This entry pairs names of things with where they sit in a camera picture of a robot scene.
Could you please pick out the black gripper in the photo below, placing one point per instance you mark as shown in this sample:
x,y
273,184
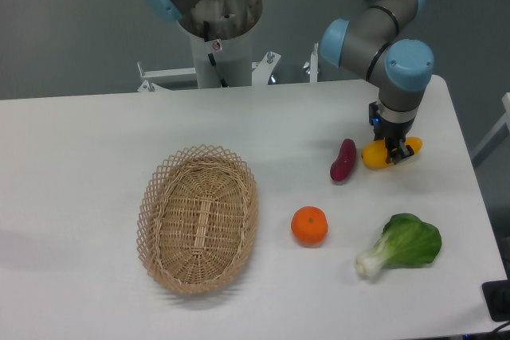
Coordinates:
x,y
392,126

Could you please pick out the yellow mango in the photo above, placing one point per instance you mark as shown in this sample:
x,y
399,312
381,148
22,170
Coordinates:
x,y
374,154

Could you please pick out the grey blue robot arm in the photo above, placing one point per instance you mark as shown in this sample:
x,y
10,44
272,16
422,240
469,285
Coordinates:
x,y
369,47

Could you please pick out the purple sweet potato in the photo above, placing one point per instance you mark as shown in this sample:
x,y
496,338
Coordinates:
x,y
344,164

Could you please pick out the green bok choy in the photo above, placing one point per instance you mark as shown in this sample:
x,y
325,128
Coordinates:
x,y
406,241

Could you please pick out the white furniture leg right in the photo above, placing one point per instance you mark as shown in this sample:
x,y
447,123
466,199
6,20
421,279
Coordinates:
x,y
493,138

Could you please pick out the orange tangerine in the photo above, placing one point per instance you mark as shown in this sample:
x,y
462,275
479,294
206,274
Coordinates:
x,y
309,225

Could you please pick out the black device at table edge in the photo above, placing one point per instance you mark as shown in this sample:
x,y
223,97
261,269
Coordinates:
x,y
496,296

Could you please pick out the woven wicker basket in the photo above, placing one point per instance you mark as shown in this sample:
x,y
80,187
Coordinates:
x,y
198,219

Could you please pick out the white metal base frame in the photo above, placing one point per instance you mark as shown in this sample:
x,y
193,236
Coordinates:
x,y
262,73

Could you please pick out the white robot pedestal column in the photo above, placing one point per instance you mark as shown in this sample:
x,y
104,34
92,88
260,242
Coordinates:
x,y
222,63

